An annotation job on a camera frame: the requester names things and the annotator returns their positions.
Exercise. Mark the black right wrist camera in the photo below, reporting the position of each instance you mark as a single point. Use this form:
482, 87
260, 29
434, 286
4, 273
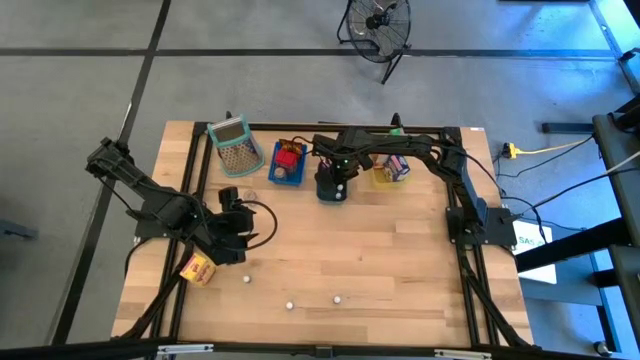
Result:
324, 145

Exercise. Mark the grey floor object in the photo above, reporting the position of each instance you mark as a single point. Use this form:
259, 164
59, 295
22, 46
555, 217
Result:
15, 231

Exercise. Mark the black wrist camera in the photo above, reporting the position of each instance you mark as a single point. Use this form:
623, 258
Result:
229, 196
324, 145

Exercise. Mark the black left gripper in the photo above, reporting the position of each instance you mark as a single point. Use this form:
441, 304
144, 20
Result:
232, 235

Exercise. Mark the red plastic container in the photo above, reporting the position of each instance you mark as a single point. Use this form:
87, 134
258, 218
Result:
286, 160

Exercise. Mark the black floor bar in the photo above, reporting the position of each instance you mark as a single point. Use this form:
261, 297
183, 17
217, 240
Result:
567, 128

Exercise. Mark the black floor fan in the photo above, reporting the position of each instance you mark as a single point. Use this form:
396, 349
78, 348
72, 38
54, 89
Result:
378, 21

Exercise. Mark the glass spice jar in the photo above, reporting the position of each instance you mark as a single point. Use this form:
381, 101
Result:
250, 195
280, 173

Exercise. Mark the yellow cereal box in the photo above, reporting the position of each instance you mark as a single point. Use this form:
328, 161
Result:
198, 271

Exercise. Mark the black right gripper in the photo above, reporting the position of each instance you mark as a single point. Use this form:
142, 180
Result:
345, 167

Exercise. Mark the purple dropper bottle white cap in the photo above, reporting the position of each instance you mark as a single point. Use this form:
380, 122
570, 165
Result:
289, 305

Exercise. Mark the white paper sign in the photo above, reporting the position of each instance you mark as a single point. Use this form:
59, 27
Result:
540, 272

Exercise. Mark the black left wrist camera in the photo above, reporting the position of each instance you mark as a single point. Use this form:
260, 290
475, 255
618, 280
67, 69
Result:
229, 196

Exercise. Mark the silver metal bracket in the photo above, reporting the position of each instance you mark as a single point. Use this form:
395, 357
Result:
462, 354
185, 348

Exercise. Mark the caster wheel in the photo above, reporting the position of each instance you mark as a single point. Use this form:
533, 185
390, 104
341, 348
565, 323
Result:
601, 347

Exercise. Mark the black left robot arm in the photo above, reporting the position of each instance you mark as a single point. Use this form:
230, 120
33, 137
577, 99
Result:
150, 200

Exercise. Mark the blue plastic bin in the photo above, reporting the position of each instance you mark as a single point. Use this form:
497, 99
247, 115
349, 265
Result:
299, 175

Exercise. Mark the green Apple Jacks cereal box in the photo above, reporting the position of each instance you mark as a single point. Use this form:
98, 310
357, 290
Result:
395, 131

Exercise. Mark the orange snack packet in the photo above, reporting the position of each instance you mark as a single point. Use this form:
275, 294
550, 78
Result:
291, 145

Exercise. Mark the dark grey workbench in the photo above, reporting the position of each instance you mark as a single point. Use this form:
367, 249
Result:
617, 190

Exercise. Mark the grey plastic bin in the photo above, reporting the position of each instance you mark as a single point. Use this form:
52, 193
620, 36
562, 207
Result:
326, 196

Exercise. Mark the red squeeze bottle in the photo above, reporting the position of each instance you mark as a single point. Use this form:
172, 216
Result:
325, 165

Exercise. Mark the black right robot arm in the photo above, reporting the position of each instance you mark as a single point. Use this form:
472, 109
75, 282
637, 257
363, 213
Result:
425, 147

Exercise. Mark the blue Frosted Flakes cereal box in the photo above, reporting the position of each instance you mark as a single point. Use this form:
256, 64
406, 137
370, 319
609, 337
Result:
397, 167

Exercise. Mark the yellow plastic bin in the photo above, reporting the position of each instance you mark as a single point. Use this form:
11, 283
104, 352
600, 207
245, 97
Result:
390, 184

